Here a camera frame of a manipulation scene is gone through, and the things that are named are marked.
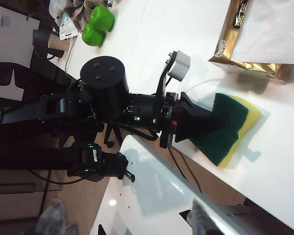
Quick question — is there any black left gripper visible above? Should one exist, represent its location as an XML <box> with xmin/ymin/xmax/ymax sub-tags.
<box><xmin>158</xmin><ymin>91</ymin><xmax>229</xmax><ymax>149</ymax></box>

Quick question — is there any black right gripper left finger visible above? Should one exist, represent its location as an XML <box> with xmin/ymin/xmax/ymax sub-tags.
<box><xmin>35</xmin><ymin>198</ymin><xmax>67</xmax><ymax>235</ymax></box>

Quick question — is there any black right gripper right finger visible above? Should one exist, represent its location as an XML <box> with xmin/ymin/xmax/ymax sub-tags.
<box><xmin>190</xmin><ymin>199</ymin><xmax>227</xmax><ymax>235</ymax></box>

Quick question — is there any yellow sponge with green scourer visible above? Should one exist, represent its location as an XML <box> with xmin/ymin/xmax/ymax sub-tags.
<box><xmin>189</xmin><ymin>93</ymin><xmax>263</xmax><ymax>168</ymax></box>

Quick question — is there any gold foil tissue pack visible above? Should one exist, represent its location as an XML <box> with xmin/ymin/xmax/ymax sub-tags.
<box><xmin>208</xmin><ymin>0</ymin><xmax>294</xmax><ymax>85</ymax></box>

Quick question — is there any black office chair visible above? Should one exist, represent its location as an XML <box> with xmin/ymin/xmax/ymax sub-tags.
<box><xmin>95</xmin><ymin>121</ymin><xmax>125</xmax><ymax>148</ymax></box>

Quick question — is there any white tissue sheet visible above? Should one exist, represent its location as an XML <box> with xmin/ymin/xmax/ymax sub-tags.
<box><xmin>230</xmin><ymin>0</ymin><xmax>294</xmax><ymax>65</ymax></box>

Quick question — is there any green apple toy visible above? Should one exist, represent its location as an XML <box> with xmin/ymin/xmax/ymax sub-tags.
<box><xmin>90</xmin><ymin>5</ymin><xmax>116</xmax><ymax>32</ymax></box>
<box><xmin>81</xmin><ymin>22</ymin><xmax>106</xmax><ymax>47</ymax></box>

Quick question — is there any brown paper cup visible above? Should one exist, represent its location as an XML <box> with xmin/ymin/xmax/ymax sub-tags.
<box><xmin>47</xmin><ymin>31</ymin><xmax>73</xmax><ymax>52</ymax></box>

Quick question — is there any crumpled brown paper bag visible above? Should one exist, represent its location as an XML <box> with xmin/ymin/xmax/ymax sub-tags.
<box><xmin>63</xmin><ymin>0</ymin><xmax>99</xmax><ymax>28</ymax></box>

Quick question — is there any white printed paper card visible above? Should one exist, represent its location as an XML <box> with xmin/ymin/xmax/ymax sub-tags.
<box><xmin>58</xmin><ymin>10</ymin><xmax>79</xmax><ymax>40</ymax></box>

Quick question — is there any white cabinet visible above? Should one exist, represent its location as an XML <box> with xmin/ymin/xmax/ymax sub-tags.
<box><xmin>0</xmin><ymin>2</ymin><xmax>41</xmax><ymax>101</ymax></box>

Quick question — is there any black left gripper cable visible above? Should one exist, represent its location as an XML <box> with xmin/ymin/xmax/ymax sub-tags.
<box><xmin>167</xmin><ymin>146</ymin><xmax>203</xmax><ymax>194</ymax></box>

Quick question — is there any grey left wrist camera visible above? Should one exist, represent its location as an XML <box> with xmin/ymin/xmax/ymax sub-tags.
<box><xmin>167</xmin><ymin>49</ymin><xmax>191</xmax><ymax>82</ymax></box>

